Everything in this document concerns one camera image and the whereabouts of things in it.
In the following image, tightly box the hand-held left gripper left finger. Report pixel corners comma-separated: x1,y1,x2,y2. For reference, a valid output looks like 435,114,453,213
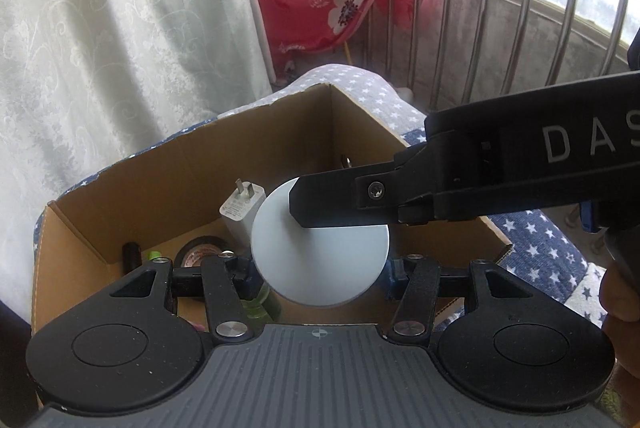
107,251,258,344

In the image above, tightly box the person's right hand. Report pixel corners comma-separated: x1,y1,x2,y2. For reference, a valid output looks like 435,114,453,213
600,264,640,325

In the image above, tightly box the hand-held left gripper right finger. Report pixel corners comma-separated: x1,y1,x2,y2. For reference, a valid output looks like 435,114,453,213
384,254,533,345

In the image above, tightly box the black lipstick tube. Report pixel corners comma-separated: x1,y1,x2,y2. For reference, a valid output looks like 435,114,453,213
122,242,146,273

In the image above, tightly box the white plug charger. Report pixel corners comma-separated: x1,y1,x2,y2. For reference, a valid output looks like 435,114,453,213
219,178,267,254

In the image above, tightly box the black electrical tape roll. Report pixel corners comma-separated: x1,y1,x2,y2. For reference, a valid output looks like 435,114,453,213
174,235,236,269

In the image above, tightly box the blue white star blanket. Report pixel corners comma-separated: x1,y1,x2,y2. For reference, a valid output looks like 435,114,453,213
30,63,640,339

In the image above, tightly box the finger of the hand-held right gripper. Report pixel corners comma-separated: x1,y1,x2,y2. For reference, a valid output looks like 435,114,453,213
289,147,441,229

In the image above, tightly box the cardboard box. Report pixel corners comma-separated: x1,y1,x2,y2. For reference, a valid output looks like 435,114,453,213
31,81,513,334

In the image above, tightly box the white patterned curtain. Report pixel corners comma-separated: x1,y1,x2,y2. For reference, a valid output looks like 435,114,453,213
0,0,273,219

